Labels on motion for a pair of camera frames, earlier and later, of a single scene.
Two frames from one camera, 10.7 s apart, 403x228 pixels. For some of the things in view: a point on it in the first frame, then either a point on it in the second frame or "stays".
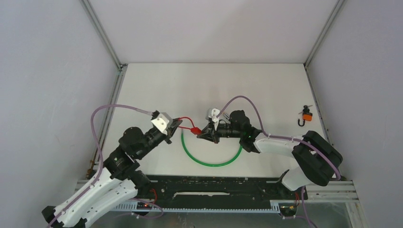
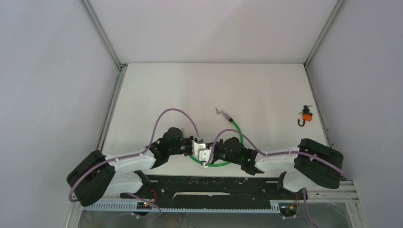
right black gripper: [208, 133] -> [216, 144]
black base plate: [174, 192] stays
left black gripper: [171, 129] -> [189, 140]
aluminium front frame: [342, 191] stays
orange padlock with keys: [306, 115] stays
